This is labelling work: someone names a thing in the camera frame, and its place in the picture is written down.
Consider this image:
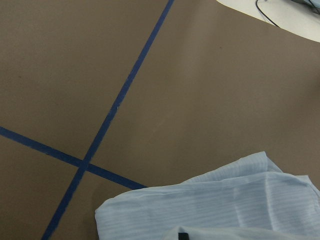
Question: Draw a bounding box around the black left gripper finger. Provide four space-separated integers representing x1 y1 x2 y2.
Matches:
178 232 189 240

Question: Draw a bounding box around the light blue button-up shirt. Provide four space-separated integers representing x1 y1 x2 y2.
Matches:
95 152 320 240

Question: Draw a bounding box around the black table cable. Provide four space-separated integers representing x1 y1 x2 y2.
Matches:
254 0 282 28

